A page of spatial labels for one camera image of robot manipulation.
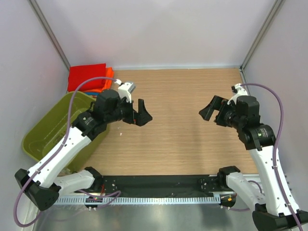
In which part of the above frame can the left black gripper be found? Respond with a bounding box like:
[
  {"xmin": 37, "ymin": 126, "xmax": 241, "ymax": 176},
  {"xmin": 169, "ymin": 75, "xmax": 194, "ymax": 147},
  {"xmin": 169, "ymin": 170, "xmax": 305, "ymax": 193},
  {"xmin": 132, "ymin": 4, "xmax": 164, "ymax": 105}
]
[{"xmin": 105, "ymin": 94, "xmax": 152, "ymax": 126}]

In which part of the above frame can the aluminium frame rail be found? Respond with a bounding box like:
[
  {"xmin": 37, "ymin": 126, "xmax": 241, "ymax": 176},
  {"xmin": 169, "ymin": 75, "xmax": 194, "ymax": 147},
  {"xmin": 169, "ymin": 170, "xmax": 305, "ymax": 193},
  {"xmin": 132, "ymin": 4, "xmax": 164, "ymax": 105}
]
[{"xmin": 57, "ymin": 173, "xmax": 293, "ymax": 196}]

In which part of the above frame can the slotted cable duct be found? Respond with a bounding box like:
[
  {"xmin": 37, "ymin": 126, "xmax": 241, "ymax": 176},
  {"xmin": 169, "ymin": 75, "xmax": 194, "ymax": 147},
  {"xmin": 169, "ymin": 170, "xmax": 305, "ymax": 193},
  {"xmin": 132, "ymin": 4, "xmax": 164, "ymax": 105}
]
[{"xmin": 55, "ymin": 194, "xmax": 220, "ymax": 205}]

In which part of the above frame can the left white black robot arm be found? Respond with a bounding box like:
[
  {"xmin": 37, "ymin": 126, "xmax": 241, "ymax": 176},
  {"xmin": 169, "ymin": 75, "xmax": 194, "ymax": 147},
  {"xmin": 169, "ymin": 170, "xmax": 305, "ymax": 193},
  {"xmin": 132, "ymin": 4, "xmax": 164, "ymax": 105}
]
[{"xmin": 14, "ymin": 89, "xmax": 153, "ymax": 211}]

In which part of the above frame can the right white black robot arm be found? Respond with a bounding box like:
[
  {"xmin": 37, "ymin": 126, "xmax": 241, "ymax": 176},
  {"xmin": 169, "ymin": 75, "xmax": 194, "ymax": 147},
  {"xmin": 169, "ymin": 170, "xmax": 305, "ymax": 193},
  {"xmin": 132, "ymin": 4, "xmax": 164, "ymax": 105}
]
[{"xmin": 199, "ymin": 95, "xmax": 308, "ymax": 231}]

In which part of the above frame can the blue folded t shirt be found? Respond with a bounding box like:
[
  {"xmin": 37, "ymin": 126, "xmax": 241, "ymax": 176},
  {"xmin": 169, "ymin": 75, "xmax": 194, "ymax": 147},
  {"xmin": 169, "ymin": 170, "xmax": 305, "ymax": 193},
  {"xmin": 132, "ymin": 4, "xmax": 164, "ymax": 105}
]
[{"xmin": 84, "ymin": 91, "xmax": 101, "ymax": 98}]

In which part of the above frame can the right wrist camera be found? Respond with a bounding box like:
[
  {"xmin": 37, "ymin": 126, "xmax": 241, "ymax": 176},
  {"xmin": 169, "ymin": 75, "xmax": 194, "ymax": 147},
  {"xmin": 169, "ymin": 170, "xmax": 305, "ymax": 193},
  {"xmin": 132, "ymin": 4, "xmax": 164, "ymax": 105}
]
[{"xmin": 227, "ymin": 83, "xmax": 248, "ymax": 105}]

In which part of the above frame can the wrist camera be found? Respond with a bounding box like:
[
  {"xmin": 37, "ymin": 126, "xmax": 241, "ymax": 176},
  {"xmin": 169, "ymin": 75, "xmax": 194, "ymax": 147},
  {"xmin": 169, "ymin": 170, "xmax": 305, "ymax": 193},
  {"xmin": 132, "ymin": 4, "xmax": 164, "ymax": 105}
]
[
  {"xmin": 227, "ymin": 83, "xmax": 248, "ymax": 105},
  {"xmin": 115, "ymin": 79, "xmax": 136, "ymax": 103}
]

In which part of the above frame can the olive green plastic basket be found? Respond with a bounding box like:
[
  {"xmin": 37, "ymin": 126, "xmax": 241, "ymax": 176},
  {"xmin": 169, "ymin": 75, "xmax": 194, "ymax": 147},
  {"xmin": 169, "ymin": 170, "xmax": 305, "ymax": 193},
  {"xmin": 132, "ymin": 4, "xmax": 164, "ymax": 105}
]
[{"xmin": 22, "ymin": 92, "xmax": 110, "ymax": 173}]

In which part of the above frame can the red t shirt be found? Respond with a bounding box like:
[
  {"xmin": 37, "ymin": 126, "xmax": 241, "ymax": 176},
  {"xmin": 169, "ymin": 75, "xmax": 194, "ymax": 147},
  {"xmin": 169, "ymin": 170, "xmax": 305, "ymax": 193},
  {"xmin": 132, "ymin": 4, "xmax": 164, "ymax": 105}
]
[{"xmin": 67, "ymin": 64, "xmax": 106, "ymax": 92}]

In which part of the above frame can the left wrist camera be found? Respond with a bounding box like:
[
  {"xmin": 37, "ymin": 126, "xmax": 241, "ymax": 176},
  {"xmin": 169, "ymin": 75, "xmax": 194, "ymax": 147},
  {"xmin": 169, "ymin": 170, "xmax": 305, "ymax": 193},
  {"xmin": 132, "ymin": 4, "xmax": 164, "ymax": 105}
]
[{"xmin": 115, "ymin": 79, "xmax": 136, "ymax": 103}]

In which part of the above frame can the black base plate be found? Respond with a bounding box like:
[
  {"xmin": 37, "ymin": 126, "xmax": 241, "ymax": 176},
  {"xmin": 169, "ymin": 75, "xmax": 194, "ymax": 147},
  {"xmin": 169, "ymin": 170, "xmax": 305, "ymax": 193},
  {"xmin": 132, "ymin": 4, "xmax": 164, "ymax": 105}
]
[{"xmin": 84, "ymin": 175, "xmax": 234, "ymax": 198}]

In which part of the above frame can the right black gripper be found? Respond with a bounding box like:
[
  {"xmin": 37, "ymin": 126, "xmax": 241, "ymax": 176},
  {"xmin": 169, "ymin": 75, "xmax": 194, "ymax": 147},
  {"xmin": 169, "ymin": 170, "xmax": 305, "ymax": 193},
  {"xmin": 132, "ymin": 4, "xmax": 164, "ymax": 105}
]
[{"xmin": 199, "ymin": 95, "xmax": 244, "ymax": 129}]

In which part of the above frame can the orange folded t shirt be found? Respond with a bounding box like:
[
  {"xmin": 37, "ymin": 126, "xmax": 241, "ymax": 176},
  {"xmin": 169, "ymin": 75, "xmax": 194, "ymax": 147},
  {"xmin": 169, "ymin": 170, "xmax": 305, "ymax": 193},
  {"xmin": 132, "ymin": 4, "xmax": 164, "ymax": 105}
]
[{"xmin": 89, "ymin": 67, "xmax": 114, "ymax": 93}]

